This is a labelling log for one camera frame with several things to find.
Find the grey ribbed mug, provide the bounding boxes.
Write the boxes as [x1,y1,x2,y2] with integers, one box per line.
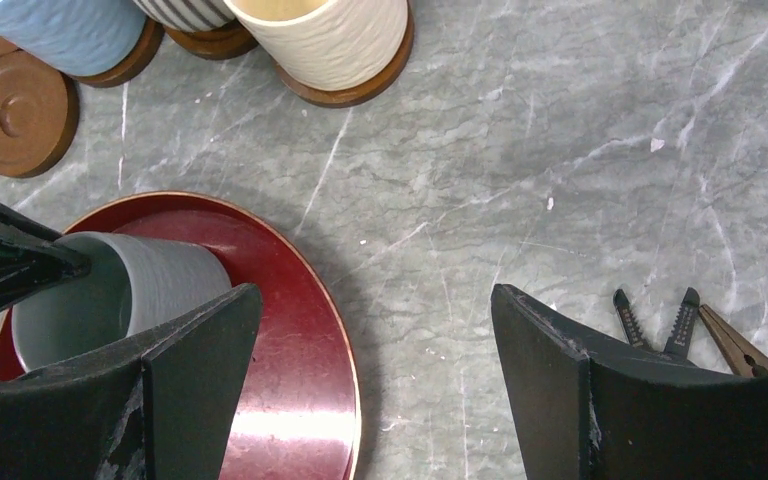
[134,0,235,32]

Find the red round tray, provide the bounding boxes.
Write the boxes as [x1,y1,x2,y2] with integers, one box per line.
[0,192,360,479]

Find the grey-green mug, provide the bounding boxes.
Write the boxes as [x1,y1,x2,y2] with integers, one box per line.
[11,232,232,371]

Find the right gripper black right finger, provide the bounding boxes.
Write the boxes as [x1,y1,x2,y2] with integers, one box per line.
[491,284,768,479]

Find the cream yellow mug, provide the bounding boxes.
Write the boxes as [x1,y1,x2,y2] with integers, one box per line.
[226,0,408,91]

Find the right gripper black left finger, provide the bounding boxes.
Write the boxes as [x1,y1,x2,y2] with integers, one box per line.
[0,284,262,479]

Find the blue mug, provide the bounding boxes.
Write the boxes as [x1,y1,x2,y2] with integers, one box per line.
[0,0,147,76]

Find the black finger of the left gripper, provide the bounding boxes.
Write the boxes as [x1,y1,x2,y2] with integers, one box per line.
[0,203,91,311]

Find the black handled pliers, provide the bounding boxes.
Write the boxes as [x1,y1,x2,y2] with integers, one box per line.
[612,287,700,364]

